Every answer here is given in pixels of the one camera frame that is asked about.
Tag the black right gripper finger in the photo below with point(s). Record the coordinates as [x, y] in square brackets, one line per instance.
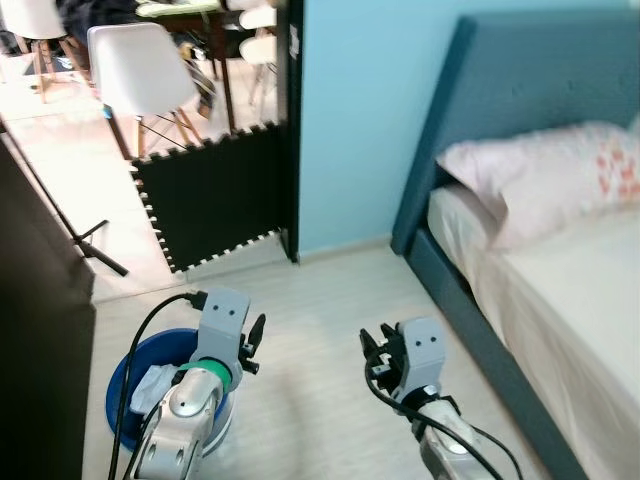
[390, 333]
[370, 343]

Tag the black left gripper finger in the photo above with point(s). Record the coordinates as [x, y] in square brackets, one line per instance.
[256, 332]

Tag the pink pillow with orange spots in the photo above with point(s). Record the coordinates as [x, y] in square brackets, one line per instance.
[540, 175]

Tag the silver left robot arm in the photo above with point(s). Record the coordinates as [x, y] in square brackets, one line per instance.
[185, 420]

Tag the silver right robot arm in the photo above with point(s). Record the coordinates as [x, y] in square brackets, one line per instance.
[445, 445]

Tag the blue plastic bucket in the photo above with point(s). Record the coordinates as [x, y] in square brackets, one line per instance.
[140, 355]

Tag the black tripod stand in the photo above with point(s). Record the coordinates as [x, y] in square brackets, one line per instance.
[105, 262]

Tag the mattress with cream sheet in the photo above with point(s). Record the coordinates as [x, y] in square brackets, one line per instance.
[580, 300]

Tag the dark brown cabinet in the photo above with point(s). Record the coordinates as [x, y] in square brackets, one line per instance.
[40, 350]

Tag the dark wooden dining table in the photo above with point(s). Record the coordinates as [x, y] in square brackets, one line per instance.
[220, 70]

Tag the white chair with wooden legs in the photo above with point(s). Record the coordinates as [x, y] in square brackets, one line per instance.
[140, 70]
[258, 50]
[35, 15]

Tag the dark blue padded headboard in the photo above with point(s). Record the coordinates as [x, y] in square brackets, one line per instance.
[520, 80]

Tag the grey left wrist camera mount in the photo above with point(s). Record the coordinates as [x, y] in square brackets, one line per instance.
[222, 320]

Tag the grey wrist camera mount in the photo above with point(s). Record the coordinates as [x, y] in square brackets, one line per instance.
[222, 320]
[422, 350]

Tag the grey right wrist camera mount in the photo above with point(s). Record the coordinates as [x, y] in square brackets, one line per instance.
[422, 350]

